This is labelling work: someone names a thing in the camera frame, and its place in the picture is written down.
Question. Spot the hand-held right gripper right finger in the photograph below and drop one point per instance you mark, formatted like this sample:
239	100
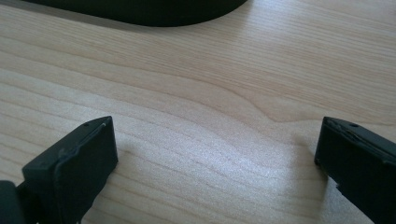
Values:
358	161

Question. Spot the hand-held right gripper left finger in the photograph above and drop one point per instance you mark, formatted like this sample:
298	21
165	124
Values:
77	168

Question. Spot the black rounded flat object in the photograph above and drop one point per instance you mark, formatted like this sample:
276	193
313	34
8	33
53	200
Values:
149	11

